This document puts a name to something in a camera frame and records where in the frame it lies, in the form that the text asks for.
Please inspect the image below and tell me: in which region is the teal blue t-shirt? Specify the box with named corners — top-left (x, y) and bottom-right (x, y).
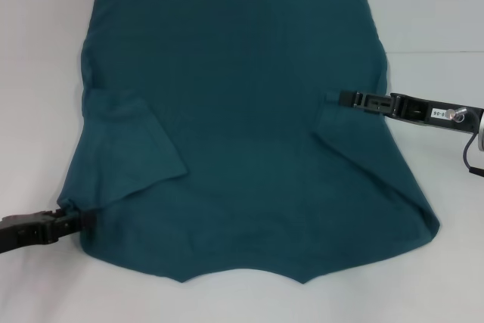
top-left (55, 0), bottom-right (442, 286)

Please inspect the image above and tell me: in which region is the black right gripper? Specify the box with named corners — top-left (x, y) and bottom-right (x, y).
top-left (338, 89), bottom-right (484, 134)

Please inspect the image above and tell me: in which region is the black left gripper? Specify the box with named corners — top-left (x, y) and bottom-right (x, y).
top-left (0, 207), bottom-right (98, 255)

